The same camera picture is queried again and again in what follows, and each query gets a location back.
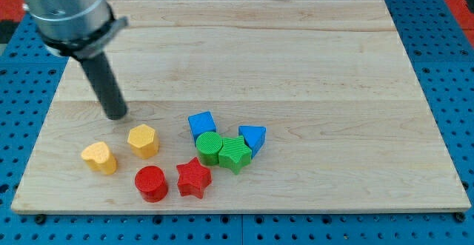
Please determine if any blue triangle block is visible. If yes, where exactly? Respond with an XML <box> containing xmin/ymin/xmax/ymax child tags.
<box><xmin>238</xmin><ymin>125</ymin><xmax>267</xmax><ymax>159</ymax></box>

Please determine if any green star block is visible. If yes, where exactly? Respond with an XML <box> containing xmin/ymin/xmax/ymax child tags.
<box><xmin>218</xmin><ymin>135</ymin><xmax>252</xmax><ymax>175</ymax></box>

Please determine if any yellow heart block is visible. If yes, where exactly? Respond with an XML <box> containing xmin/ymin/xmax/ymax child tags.
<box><xmin>81</xmin><ymin>141</ymin><xmax>117</xmax><ymax>175</ymax></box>

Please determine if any red star block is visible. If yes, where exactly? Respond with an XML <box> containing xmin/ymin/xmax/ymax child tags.
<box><xmin>176</xmin><ymin>157</ymin><xmax>212</xmax><ymax>199</ymax></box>

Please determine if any yellow hexagon block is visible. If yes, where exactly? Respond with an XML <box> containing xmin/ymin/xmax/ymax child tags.
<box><xmin>127</xmin><ymin>124</ymin><xmax>160</xmax><ymax>159</ymax></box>

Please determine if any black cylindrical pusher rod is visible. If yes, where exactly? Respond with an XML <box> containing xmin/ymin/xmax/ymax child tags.
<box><xmin>79</xmin><ymin>53</ymin><xmax>127</xmax><ymax>120</ymax></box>

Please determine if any red cylinder block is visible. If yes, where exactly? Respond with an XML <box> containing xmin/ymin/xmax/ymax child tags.
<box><xmin>134</xmin><ymin>166</ymin><xmax>169</xmax><ymax>203</ymax></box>

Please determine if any wooden board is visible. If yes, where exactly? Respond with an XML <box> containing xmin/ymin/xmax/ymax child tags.
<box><xmin>11</xmin><ymin>0</ymin><xmax>471</xmax><ymax>215</ymax></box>

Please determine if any green cylinder block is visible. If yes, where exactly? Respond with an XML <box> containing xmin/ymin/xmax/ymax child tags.
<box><xmin>196</xmin><ymin>132</ymin><xmax>223</xmax><ymax>166</ymax></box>

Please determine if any blue cube block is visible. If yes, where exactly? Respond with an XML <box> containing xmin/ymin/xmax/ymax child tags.
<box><xmin>188</xmin><ymin>111</ymin><xmax>216</xmax><ymax>142</ymax></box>

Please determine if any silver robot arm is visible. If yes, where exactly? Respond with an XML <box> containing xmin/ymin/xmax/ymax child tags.
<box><xmin>24</xmin><ymin>0</ymin><xmax>128</xmax><ymax>120</ymax></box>

